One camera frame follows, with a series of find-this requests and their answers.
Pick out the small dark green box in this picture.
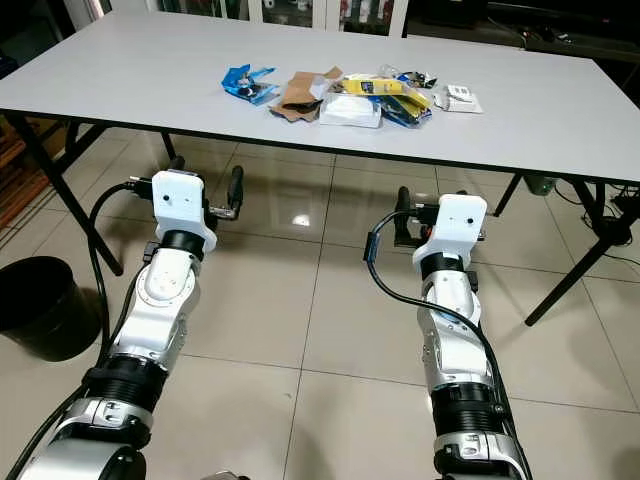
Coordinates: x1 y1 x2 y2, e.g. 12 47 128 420
523 175 558 196

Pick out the white table with black legs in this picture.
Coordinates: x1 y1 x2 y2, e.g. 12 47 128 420
0 10 640 326

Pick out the black rubbish bin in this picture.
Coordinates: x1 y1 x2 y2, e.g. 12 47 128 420
0 256 103 363

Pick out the blue yellow plastic packet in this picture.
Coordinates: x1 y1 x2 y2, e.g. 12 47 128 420
380 95 431 129

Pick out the white foam tray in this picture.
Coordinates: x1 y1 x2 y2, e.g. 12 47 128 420
318 92 384 129

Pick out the small white packet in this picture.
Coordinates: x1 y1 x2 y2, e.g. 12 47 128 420
432 84 484 114

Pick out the clear crumpled plastic wrapper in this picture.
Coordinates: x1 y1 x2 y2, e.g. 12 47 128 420
378 62 439 89

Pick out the brown torn cardboard scrap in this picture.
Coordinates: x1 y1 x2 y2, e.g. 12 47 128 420
268 98 323 123

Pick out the brown wooden shelf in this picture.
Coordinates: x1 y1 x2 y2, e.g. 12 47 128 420
0 120 53 227

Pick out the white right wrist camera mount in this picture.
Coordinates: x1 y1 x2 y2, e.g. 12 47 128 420
412 194 488 273

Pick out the yellow carton box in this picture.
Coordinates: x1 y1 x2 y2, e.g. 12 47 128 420
332 75 433 111

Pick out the brown cardboard box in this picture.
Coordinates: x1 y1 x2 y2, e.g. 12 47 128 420
280 66 346 109

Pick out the blue crumpled snack wrapper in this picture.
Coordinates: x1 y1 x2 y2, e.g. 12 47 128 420
222 64 279 107

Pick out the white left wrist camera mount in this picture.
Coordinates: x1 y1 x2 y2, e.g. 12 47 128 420
152 170 218 251

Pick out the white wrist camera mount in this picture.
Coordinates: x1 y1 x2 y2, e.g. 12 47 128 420
152 170 218 251
412 194 488 273

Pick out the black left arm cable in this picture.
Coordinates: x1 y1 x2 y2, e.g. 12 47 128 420
87 178 156 351

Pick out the white glass door cabinet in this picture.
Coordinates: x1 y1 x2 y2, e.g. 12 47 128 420
60 0 411 39

